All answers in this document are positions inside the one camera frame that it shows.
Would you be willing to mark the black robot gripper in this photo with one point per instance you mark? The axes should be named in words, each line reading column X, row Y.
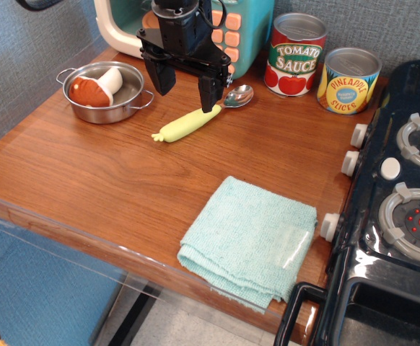
column 183, row 41

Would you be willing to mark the light blue napkin cloth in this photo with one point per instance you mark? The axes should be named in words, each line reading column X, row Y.
column 249, row 243

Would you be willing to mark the small steel pot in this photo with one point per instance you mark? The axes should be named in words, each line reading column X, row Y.
column 131, row 97

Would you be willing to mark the teal toy microwave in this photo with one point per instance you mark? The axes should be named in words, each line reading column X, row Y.
column 244, row 33

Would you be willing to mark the plush brown mushroom toy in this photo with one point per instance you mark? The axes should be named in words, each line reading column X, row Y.
column 90, row 92

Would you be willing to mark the tomato sauce can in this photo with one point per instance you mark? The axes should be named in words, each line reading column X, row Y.
column 297, row 43

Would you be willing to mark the pineapple slices can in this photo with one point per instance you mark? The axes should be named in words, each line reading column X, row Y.
column 348, row 80

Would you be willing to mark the clear acrylic table guard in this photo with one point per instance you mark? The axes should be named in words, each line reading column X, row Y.
column 52, row 294

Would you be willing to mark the black toy stove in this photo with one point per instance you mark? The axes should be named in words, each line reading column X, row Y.
column 372, row 295

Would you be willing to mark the spoon with green handle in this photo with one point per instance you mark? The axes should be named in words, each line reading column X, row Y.
column 185, row 125

